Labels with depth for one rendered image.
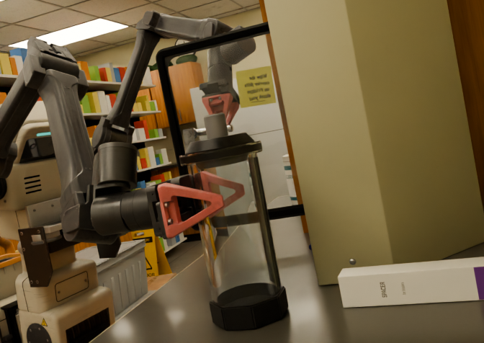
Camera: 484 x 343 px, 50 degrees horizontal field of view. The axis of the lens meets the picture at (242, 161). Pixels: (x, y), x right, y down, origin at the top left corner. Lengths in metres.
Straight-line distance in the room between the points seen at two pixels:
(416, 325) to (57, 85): 0.72
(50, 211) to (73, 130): 0.65
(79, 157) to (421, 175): 0.53
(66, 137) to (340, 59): 0.46
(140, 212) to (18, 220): 0.92
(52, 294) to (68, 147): 0.76
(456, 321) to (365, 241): 0.20
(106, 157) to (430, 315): 0.46
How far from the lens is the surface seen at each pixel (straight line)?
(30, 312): 1.62
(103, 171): 0.75
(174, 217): 0.65
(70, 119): 0.94
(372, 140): 0.74
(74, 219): 0.78
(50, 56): 1.08
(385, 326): 0.62
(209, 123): 0.67
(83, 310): 1.60
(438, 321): 0.62
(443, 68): 0.85
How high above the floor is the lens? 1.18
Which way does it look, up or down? 3 degrees down
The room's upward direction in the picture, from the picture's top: 11 degrees counter-clockwise
